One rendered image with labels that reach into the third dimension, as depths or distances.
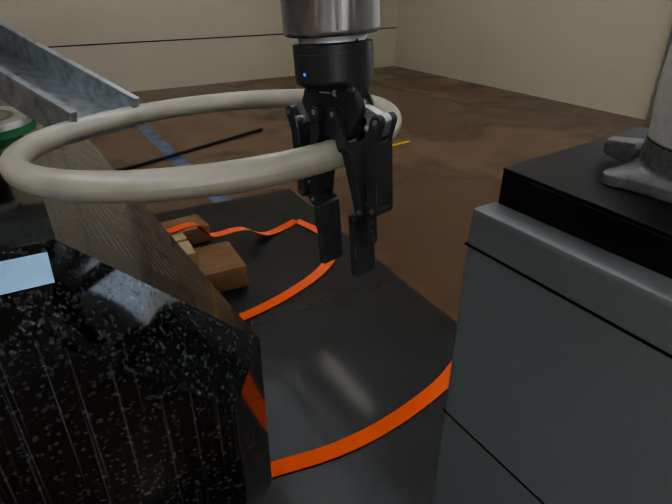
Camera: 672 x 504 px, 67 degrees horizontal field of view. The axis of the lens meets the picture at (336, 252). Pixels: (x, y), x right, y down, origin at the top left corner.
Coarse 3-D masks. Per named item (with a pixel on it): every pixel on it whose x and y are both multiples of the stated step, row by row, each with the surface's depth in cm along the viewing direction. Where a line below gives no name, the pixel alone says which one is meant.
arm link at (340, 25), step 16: (288, 0) 43; (304, 0) 42; (320, 0) 42; (336, 0) 42; (352, 0) 42; (368, 0) 43; (288, 16) 44; (304, 16) 43; (320, 16) 42; (336, 16) 42; (352, 16) 43; (368, 16) 44; (288, 32) 45; (304, 32) 44; (320, 32) 43; (336, 32) 43; (352, 32) 43; (368, 32) 45
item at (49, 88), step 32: (0, 32) 91; (0, 64) 88; (32, 64) 90; (64, 64) 85; (0, 96) 79; (32, 96) 75; (64, 96) 84; (96, 96) 84; (128, 96) 80; (128, 128) 82
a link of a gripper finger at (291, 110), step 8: (288, 112) 53; (296, 112) 53; (288, 120) 54; (296, 128) 54; (304, 128) 54; (296, 136) 54; (304, 136) 54; (296, 144) 55; (304, 144) 55; (304, 184) 56; (304, 192) 56
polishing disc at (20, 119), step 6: (0, 108) 107; (6, 108) 107; (12, 108) 107; (0, 114) 102; (6, 114) 102; (12, 114) 102; (18, 114) 102; (0, 120) 98; (6, 120) 98; (12, 120) 98; (18, 120) 98; (24, 120) 100; (30, 120) 102; (0, 126) 95; (6, 126) 96; (12, 126) 97; (18, 126) 98
